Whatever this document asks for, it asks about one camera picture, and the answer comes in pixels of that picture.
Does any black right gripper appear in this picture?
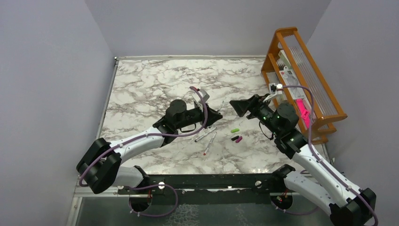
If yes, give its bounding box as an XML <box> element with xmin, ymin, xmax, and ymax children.
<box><xmin>231</xmin><ymin>93</ymin><xmax>281</xmax><ymax>136</ymax></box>

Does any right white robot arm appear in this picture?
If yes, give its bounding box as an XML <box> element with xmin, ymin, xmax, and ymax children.
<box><xmin>230</xmin><ymin>95</ymin><xmax>376</xmax><ymax>226</ymax></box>

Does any white marker pen red end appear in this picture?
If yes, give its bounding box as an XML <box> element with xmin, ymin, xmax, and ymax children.
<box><xmin>203</xmin><ymin>132</ymin><xmax>217</xmax><ymax>155</ymax></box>

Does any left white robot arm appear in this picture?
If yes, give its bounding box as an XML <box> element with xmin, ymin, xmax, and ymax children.
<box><xmin>76</xmin><ymin>99</ymin><xmax>223</xmax><ymax>194</ymax></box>

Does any white packaged item in rack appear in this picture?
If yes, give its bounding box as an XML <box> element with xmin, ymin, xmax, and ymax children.
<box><xmin>277</xmin><ymin>50</ymin><xmax>306</xmax><ymax>100</ymax></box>

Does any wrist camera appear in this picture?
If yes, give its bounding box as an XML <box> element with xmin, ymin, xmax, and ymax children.
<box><xmin>268</xmin><ymin>83</ymin><xmax>283</xmax><ymax>95</ymax></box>
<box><xmin>192</xmin><ymin>89</ymin><xmax>210</xmax><ymax>105</ymax></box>

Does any purple cable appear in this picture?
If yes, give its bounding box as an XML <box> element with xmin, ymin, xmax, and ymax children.
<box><xmin>270</xmin><ymin>85</ymin><xmax>379</xmax><ymax>226</ymax></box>
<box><xmin>78</xmin><ymin>86</ymin><xmax>209</xmax><ymax>218</ymax></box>

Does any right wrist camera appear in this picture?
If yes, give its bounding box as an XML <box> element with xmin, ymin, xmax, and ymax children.
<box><xmin>268</xmin><ymin>83</ymin><xmax>283</xmax><ymax>95</ymax></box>

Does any black mounting rail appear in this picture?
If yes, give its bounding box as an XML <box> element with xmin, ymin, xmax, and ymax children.
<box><xmin>118</xmin><ymin>164</ymin><xmax>295</xmax><ymax>205</ymax></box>

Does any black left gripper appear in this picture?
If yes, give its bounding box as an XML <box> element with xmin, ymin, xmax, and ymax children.
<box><xmin>176</xmin><ymin>103</ymin><xmax>223</xmax><ymax>129</ymax></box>

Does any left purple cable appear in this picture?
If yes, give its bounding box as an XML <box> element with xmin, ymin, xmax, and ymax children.
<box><xmin>78</xmin><ymin>86</ymin><xmax>209</xmax><ymax>218</ymax></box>

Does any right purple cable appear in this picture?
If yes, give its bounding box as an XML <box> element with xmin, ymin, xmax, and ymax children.
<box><xmin>270</xmin><ymin>85</ymin><xmax>379</xmax><ymax>226</ymax></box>

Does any grey marker pen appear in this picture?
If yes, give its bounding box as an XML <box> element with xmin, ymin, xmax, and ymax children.
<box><xmin>194</xmin><ymin>127</ymin><xmax>217</xmax><ymax>143</ymax></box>

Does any orange wooden rack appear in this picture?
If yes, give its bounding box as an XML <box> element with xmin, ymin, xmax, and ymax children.
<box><xmin>261</xmin><ymin>27</ymin><xmax>347</xmax><ymax>144</ymax></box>

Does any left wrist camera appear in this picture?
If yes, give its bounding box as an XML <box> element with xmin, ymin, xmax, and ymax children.
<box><xmin>192</xmin><ymin>89</ymin><xmax>210</xmax><ymax>105</ymax></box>

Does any magenta pen cap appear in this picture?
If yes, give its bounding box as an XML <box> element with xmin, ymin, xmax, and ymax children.
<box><xmin>235</xmin><ymin>137</ymin><xmax>243</xmax><ymax>143</ymax></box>

